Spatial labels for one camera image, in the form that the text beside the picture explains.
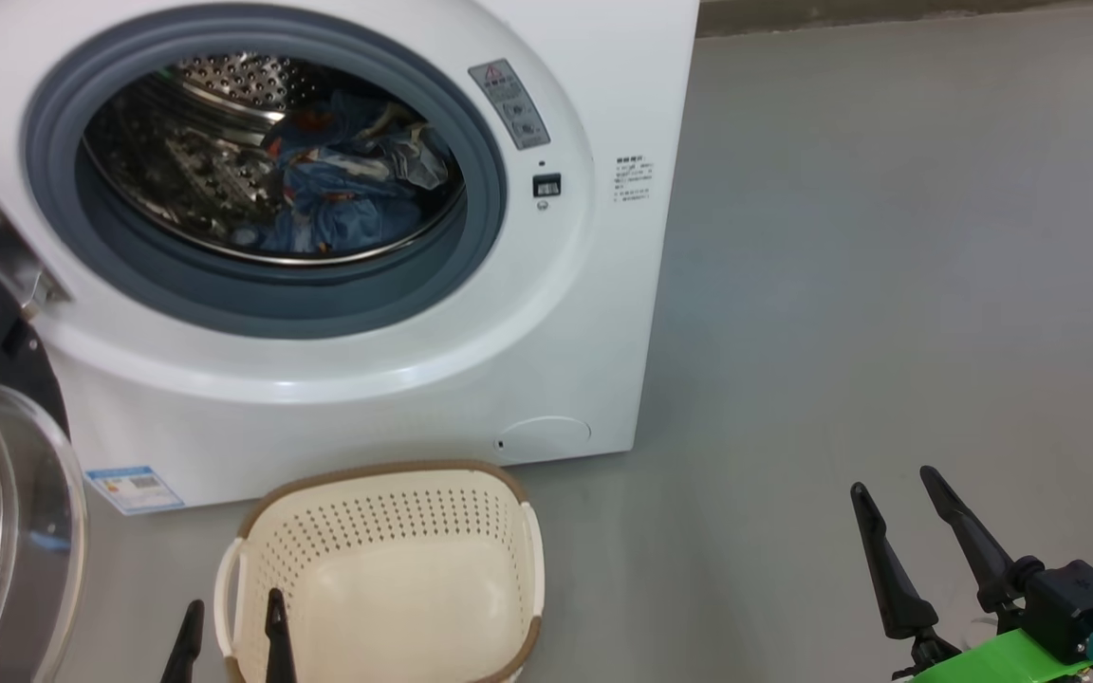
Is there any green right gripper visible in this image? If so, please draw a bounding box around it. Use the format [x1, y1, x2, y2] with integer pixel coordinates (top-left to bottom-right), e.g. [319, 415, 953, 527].
[850, 465, 1093, 683]

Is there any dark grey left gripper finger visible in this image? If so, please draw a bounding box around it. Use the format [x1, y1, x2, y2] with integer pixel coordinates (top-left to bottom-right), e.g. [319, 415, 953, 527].
[160, 600, 206, 683]
[265, 588, 298, 683]

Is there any blue cartoon print garment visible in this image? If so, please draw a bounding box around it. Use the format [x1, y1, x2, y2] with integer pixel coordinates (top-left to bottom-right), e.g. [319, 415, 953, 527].
[257, 95, 434, 257]

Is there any cream perforated laundry basket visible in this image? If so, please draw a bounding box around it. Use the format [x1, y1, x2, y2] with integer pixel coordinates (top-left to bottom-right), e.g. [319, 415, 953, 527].
[214, 462, 546, 683]

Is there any grey rubber door seal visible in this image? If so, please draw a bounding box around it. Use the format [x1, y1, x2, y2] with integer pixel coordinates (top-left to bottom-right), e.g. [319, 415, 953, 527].
[23, 5, 509, 341]

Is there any white front-load washing machine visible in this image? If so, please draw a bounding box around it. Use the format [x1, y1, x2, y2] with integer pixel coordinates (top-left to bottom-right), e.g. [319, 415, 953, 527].
[0, 0, 699, 518]

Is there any blue energy label sticker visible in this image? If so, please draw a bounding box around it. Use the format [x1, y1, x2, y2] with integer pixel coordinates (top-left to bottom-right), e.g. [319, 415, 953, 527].
[84, 465, 185, 516]

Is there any round white filter cover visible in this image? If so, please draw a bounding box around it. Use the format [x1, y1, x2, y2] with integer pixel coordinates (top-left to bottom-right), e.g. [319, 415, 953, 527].
[494, 415, 593, 466]

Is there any perforated steel drum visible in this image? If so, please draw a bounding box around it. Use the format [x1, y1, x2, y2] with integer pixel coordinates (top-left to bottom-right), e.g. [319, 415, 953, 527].
[82, 52, 468, 267]

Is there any grey crumpled garment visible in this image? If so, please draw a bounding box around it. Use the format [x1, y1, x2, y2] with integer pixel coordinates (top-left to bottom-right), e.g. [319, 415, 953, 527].
[357, 95, 453, 191]

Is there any grey warning sticker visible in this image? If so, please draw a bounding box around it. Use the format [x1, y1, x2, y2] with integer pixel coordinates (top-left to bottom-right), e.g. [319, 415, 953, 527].
[469, 59, 552, 151]

